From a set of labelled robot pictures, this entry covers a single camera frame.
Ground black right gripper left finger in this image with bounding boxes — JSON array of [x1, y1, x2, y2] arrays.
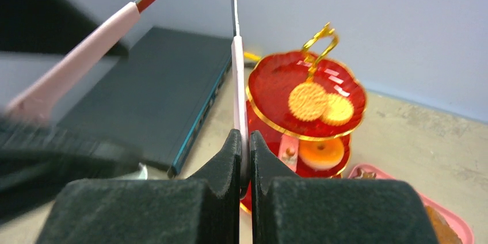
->
[[37, 129, 241, 243]]

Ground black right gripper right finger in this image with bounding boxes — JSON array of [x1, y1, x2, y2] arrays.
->
[[249, 131, 437, 243]]

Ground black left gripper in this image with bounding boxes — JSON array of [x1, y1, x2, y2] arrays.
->
[[1, 0, 142, 223]]

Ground pink handled metal tongs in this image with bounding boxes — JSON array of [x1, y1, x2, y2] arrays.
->
[[6, 0, 250, 199]]

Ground pink candy piece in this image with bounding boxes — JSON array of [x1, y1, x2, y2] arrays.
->
[[277, 135, 299, 172]]

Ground orange glazed donut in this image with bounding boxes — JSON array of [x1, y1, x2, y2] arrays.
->
[[298, 139, 345, 170]]

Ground white ceramic mug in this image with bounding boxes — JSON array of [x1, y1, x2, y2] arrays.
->
[[115, 163, 148, 180]]

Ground chocolate star cookie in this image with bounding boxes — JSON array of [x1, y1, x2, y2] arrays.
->
[[352, 168, 376, 180]]

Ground red three-tier cake stand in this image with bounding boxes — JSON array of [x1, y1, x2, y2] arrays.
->
[[240, 22, 368, 216]]

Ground round yellow cracker top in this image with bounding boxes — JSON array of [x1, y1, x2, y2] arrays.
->
[[288, 82, 327, 121]]

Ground round yellow cracker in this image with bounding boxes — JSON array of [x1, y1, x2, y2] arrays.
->
[[320, 93, 354, 126], [288, 82, 327, 121]]

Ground round yellow cracker bottom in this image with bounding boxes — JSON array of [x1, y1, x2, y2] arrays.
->
[[320, 93, 354, 126]]

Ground dark grey box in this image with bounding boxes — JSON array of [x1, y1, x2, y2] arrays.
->
[[61, 27, 232, 177]]

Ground brown croissant bread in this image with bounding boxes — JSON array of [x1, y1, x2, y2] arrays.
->
[[425, 205, 462, 244]]

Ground pink serving tray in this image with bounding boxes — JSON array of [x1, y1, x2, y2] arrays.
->
[[347, 163, 475, 244]]

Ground yellow handled pliers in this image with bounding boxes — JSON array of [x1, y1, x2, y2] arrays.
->
[[243, 52, 262, 62]]

